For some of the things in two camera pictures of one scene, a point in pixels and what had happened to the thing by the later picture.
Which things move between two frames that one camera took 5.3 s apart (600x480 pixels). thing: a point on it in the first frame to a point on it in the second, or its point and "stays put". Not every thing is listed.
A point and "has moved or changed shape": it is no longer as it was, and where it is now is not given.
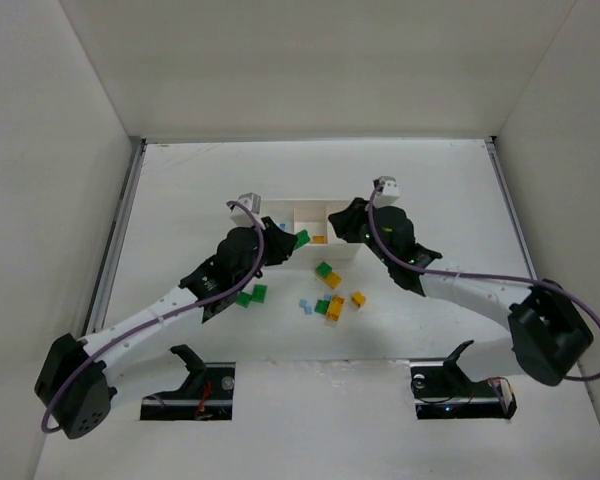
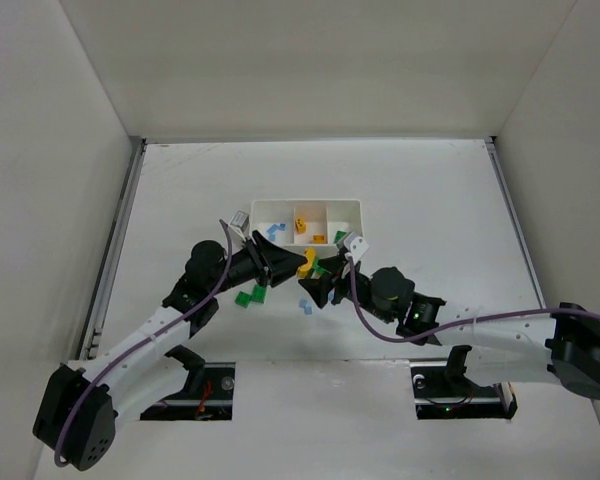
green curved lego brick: x=243 y=299 stays put
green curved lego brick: x=259 y=293 stays put
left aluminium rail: x=95 y=314 stays put
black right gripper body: x=355 y=222 to x=335 y=284
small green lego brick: x=302 y=238 to x=339 y=235
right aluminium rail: x=493 y=149 stays put
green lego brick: x=322 y=306 has moved or changed shape
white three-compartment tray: x=327 y=243 stays put
